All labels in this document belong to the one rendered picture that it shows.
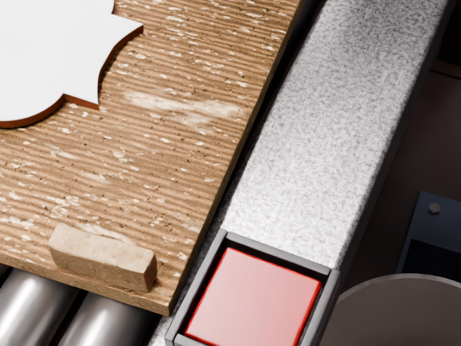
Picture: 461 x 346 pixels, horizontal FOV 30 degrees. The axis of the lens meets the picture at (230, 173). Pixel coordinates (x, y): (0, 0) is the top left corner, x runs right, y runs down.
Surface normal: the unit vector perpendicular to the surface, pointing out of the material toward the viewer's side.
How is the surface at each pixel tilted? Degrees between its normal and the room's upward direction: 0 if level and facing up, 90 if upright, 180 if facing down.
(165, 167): 0
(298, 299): 0
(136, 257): 5
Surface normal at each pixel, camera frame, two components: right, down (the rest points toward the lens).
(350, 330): 0.51, 0.67
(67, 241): -0.02, -0.62
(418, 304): -0.13, 0.79
